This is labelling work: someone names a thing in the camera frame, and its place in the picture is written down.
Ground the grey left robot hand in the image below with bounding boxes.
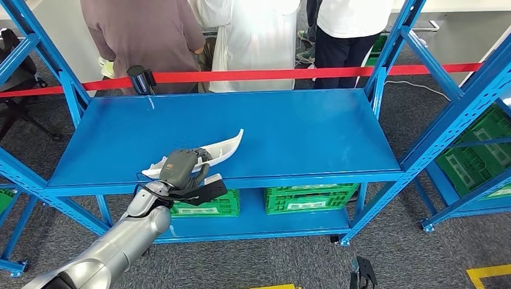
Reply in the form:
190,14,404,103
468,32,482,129
158,148,213,191

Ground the green plastic crate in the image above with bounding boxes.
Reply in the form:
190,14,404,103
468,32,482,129
483,181,511,200
169,188,241,219
264,182,360,216
364,35,389,67
0,187,16,213
435,104,511,199

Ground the red barrier belt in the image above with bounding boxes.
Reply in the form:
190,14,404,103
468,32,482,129
153,62,484,84
0,76,133,99

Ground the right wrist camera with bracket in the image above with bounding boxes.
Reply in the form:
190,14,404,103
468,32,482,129
349,255,378,289

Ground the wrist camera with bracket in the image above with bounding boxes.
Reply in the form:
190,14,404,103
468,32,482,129
169,173,229,207
349,255,378,289

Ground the blue steel shelf rack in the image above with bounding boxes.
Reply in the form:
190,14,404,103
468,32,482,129
411,95,511,234
0,0,511,260
0,182,43,278

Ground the black stanchion post head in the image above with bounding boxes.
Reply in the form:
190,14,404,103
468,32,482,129
126,64,157,96

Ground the white curved plastic part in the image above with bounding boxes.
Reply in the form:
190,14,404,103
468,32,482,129
142,128,245,180

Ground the person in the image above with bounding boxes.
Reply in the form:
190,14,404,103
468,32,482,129
312,0,395,90
79,0,207,96
186,0,303,93
295,0,320,64

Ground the white table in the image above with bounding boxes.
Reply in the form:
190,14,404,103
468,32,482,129
0,0,104,96
361,0,511,89

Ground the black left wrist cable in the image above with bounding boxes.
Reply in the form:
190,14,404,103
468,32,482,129
133,171,178,200

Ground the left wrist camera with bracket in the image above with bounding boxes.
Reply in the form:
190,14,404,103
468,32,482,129
169,173,229,207

